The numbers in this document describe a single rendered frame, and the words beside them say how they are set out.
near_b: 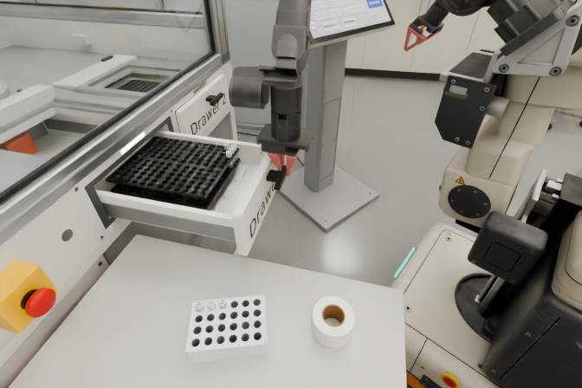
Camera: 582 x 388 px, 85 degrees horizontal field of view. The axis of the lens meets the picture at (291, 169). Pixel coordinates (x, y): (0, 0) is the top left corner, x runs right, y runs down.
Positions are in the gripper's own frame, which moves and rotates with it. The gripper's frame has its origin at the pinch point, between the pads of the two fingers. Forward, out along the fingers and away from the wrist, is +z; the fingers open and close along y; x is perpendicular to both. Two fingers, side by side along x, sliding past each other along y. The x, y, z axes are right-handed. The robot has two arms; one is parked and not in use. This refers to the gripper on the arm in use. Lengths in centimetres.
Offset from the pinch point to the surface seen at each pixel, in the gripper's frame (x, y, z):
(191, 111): -18.8, 31.9, -0.8
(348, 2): -99, -1, -18
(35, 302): 36.9, 26.3, 1.6
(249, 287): 19.3, 1.8, 14.0
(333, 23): -85, 3, -12
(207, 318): 28.5, 5.6, 10.9
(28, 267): 33.4, 30.1, -0.5
